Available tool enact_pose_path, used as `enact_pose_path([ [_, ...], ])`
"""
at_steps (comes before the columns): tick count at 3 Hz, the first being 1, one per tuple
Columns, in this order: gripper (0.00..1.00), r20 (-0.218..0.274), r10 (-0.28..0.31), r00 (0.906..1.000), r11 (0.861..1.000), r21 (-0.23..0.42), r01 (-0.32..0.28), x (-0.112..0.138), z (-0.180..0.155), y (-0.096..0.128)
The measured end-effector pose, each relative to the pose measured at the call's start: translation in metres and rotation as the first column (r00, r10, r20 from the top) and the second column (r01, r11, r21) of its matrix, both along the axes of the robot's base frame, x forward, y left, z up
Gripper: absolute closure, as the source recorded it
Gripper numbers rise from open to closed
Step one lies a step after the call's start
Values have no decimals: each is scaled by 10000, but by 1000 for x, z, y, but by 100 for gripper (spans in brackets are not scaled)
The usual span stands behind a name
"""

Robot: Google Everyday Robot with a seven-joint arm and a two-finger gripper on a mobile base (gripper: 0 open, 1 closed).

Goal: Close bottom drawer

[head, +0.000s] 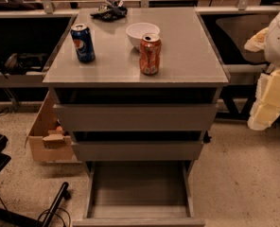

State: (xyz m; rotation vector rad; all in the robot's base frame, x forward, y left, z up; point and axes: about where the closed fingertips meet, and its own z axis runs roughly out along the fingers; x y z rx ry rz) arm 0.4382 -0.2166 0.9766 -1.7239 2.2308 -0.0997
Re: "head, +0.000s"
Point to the white bowl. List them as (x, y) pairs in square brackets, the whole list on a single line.
[(135, 32)]

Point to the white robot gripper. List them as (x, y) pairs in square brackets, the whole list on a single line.
[(279, 41)]

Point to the black chair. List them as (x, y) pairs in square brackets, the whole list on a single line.
[(238, 30)]

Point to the black headphones on shelf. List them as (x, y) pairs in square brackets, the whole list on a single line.
[(21, 63)]

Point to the grey middle drawer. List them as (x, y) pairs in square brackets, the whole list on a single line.
[(137, 150)]

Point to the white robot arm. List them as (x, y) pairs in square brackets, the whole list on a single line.
[(266, 108)]

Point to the black base leg with cable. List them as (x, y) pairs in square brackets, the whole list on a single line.
[(45, 218)]

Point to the grey bottom drawer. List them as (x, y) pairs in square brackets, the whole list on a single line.
[(138, 194)]

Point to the grey drawer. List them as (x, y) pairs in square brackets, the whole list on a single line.
[(137, 150), (138, 194), (136, 117)]

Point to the cardboard box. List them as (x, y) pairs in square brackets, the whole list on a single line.
[(47, 140)]

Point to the grey drawer cabinet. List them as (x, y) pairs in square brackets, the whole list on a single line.
[(189, 74)]

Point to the black crumpled bag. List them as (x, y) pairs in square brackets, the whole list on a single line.
[(110, 10)]

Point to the orange soda can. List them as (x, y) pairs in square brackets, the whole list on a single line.
[(150, 49)]

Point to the grey top drawer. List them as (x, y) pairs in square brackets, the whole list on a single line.
[(136, 117)]

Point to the blue Pepsi can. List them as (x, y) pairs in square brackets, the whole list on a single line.
[(82, 40)]

